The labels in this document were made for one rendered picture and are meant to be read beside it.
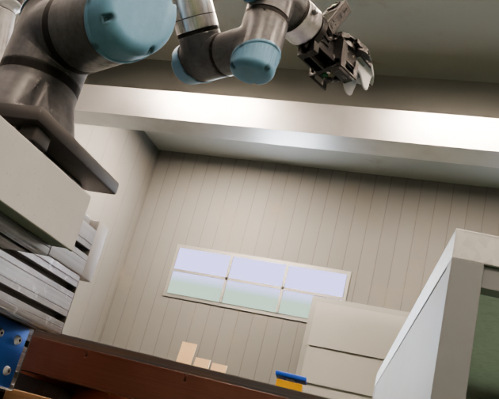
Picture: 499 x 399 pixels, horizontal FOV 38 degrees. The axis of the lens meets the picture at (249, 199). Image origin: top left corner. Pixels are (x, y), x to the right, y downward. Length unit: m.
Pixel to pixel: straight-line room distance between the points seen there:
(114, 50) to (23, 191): 0.27
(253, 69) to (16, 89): 0.37
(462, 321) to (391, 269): 8.24
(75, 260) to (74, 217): 0.25
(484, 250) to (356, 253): 8.33
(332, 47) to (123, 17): 0.51
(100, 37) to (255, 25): 0.32
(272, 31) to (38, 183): 0.54
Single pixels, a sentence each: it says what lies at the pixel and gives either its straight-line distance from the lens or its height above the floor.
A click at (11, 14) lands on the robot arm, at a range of 1.59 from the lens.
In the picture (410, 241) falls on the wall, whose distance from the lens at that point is 9.27.
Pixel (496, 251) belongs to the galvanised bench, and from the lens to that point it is 0.96.
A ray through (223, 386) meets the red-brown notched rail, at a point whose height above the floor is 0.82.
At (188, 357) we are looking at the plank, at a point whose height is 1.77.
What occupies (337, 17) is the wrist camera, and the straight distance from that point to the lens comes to 1.36.
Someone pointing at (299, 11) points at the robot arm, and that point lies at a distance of 1.24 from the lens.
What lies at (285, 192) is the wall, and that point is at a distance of 9.76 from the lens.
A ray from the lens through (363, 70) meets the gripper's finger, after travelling 1.39.
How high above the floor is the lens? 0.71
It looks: 20 degrees up
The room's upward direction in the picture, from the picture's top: 15 degrees clockwise
